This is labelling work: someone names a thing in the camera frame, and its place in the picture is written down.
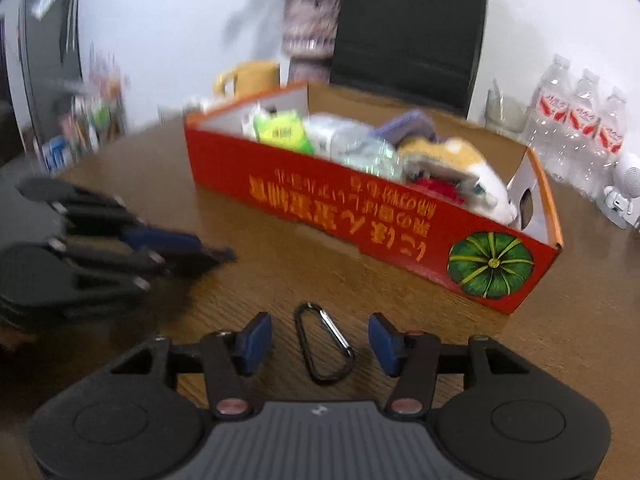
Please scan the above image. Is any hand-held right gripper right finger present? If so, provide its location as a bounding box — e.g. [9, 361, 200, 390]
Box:
[368, 312, 531, 418]

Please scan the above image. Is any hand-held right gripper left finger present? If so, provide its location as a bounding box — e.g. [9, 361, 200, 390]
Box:
[112, 311, 273, 418]

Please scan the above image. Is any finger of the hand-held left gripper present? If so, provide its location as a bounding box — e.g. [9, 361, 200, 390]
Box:
[47, 237, 238, 306]
[50, 190, 203, 258]

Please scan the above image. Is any black carabiner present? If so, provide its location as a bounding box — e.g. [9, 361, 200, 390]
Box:
[294, 302, 355, 385]

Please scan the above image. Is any red cardboard box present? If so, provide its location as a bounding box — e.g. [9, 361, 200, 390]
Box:
[183, 81, 563, 316]

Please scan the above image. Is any green tissue pack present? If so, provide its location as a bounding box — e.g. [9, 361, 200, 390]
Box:
[252, 110, 315, 153]

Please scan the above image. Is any clear plastic packet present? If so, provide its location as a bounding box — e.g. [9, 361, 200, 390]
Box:
[332, 132, 403, 178]

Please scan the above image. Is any purple towel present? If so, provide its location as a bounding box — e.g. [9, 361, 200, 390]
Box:
[372, 110, 438, 148]

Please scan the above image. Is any colourful clutter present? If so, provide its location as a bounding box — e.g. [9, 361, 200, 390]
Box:
[35, 50, 126, 171]

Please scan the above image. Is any yellow mug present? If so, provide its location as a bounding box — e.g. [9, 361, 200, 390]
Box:
[215, 60, 281, 98]

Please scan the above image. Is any yellow white plush toy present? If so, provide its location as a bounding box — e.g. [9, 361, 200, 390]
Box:
[397, 137, 516, 223]

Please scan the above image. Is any black cabinet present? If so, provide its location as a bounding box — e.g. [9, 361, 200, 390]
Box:
[0, 0, 83, 161]

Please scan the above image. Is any purple mottled vase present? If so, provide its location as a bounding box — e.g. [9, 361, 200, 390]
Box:
[282, 0, 341, 83]

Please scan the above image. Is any clear glass cup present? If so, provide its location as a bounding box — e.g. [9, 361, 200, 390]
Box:
[485, 80, 531, 136]

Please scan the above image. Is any clear water bottle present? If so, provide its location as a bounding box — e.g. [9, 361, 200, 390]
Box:
[587, 87, 628, 201]
[560, 70, 601, 186]
[522, 55, 573, 181]

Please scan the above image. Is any white robot toy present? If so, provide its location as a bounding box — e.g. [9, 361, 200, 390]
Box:
[602, 152, 640, 231]

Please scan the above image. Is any black chair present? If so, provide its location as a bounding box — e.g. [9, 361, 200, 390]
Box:
[329, 0, 488, 118]

